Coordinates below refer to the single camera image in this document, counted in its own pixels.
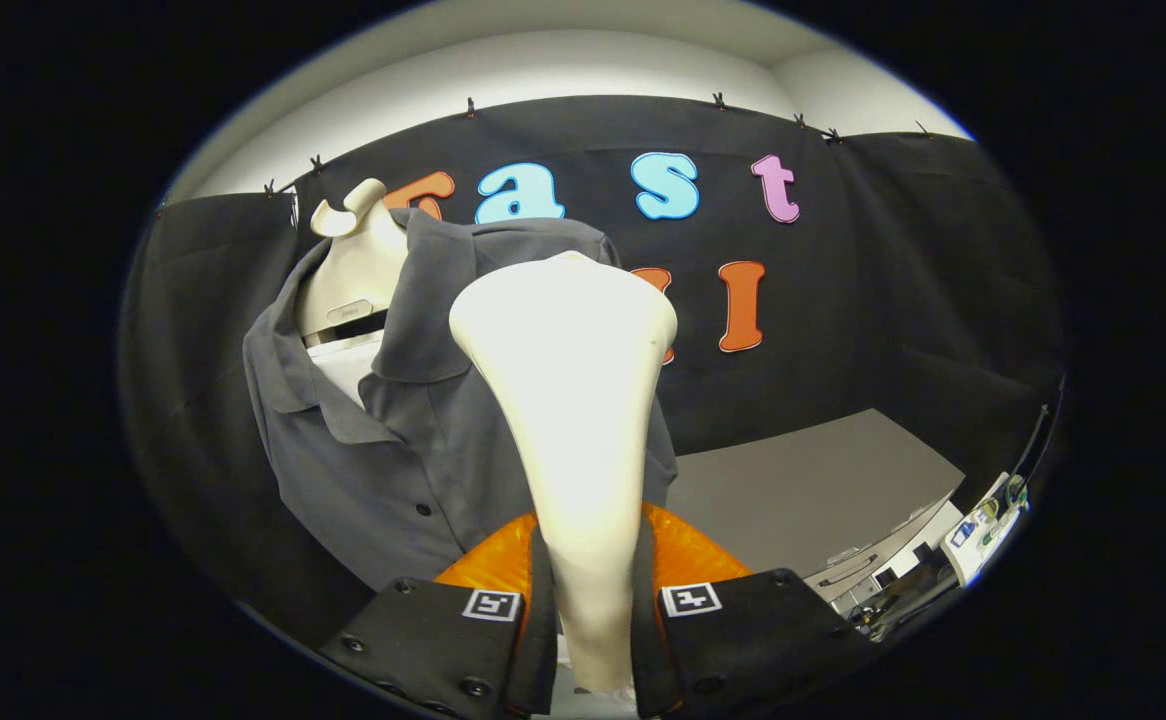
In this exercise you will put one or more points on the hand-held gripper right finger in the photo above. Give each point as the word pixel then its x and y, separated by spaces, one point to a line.
pixel 643 640

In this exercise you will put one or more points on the grey cabinet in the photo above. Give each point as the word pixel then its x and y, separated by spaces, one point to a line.
pixel 793 490

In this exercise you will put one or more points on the grey button shirt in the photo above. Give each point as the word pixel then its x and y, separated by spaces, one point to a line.
pixel 383 470

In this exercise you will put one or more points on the white desk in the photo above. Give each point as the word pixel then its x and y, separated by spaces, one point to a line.
pixel 983 540

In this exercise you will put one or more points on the cream mannequin form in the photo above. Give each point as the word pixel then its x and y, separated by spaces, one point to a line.
pixel 358 270

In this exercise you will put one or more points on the row of black clips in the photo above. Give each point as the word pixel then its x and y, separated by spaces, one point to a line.
pixel 718 100

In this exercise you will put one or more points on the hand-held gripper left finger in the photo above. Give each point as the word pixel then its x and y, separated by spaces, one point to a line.
pixel 541 640

